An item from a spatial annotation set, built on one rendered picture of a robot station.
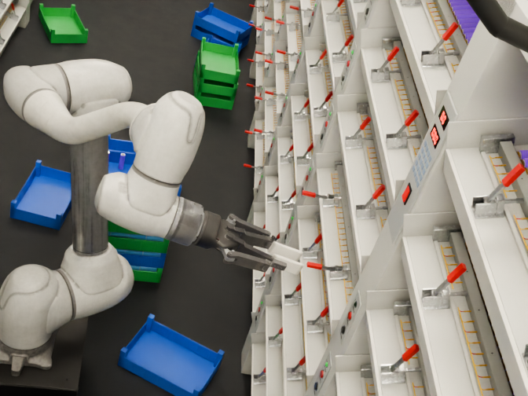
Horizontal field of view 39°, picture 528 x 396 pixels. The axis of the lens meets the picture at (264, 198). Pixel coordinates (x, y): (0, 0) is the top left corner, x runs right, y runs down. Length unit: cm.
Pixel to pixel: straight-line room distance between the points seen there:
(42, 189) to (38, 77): 139
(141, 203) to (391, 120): 56
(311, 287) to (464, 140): 88
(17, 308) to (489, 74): 142
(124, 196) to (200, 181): 200
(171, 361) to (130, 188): 131
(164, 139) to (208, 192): 199
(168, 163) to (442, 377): 64
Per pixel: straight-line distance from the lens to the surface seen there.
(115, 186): 145
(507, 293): 98
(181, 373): 264
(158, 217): 145
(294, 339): 210
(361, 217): 162
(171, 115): 140
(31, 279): 211
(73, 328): 236
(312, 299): 195
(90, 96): 193
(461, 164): 118
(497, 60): 114
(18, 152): 343
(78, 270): 216
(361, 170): 176
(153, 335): 273
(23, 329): 216
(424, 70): 142
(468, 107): 117
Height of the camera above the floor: 208
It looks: 37 degrees down
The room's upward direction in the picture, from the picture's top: 18 degrees clockwise
